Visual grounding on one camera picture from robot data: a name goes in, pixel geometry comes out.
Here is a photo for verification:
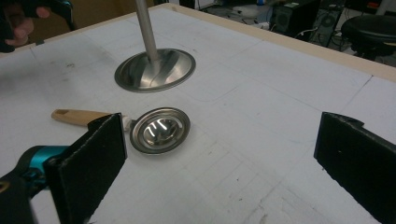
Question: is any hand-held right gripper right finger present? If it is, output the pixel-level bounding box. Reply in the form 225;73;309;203
313;111;396;224

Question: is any black round stool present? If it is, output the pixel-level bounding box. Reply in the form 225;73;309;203
340;14;396;61

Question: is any small wooden-handled steel strainer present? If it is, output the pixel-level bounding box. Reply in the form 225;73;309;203
50;106;191;156

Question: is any black computer tower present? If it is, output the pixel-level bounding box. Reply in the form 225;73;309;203
310;7;344;49
270;0;321;39

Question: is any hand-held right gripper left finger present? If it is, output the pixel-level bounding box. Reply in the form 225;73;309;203
43;112;128;224

